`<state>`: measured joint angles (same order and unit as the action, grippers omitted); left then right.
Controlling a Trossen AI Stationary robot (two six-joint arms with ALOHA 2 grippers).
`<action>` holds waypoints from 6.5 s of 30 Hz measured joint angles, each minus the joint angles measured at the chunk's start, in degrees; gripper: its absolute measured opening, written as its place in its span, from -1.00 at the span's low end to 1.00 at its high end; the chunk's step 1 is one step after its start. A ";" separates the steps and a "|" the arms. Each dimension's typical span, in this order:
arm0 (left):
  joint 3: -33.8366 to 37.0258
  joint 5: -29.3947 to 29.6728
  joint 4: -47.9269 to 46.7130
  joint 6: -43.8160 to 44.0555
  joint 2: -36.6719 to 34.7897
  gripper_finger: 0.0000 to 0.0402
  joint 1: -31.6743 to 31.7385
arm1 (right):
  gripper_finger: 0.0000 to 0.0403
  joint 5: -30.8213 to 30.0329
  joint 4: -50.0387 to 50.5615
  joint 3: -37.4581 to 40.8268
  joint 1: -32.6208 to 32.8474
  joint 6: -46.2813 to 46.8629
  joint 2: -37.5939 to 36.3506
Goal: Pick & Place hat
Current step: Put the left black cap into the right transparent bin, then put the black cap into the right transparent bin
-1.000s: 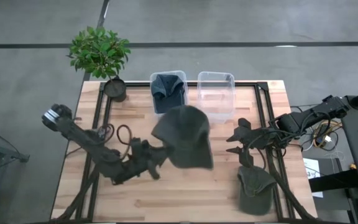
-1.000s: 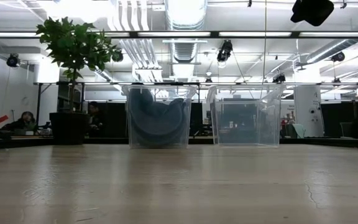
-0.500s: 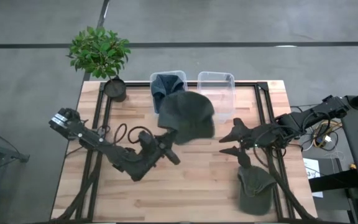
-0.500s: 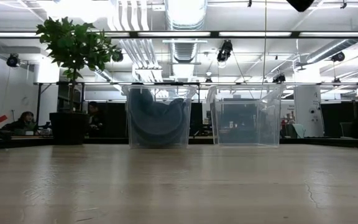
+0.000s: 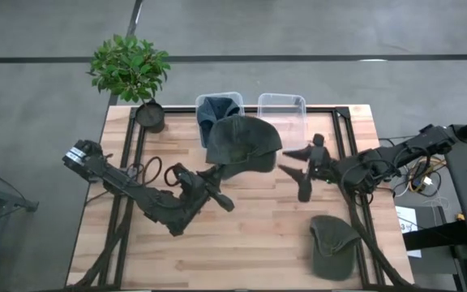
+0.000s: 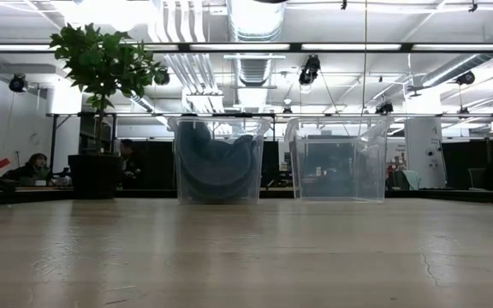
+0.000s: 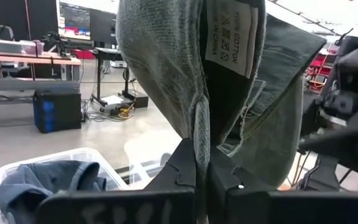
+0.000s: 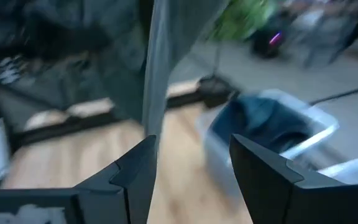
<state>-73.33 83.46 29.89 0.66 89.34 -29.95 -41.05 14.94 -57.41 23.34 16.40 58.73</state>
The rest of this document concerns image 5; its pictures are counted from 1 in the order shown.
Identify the olive green cap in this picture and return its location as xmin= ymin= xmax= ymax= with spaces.
xmin=204 ymin=114 xmax=283 ymax=180
xmin=309 ymin=214 xmax=362 ymax=281

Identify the clear plastic bin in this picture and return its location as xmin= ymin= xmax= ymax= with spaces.
xmin=195 ymin=91 xmax=246 ymax=149
xmin=256 ymin=92 xmax=308 ymax=160

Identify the green potted plant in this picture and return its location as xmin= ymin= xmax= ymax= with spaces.
xmin=87 ymin=34 xmax=172 ymax=134

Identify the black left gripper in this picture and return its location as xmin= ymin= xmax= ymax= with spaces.
xmin=174 ymin=163 xmax=235 ymax=216

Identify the yellow cable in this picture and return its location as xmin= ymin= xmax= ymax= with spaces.
xmin=408 ymin=157 xmax=448 ymax=194

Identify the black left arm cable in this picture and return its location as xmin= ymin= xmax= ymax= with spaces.
xmin=126 ymin=156 xmax=182 ymax=188

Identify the white paper sheet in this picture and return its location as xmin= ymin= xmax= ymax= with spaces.
xmin=394 ymin=205 xmax=423 ymax=259

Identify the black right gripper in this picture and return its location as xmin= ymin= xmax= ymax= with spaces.
xmin=277 ymin=133 xmax=334 ymax=203

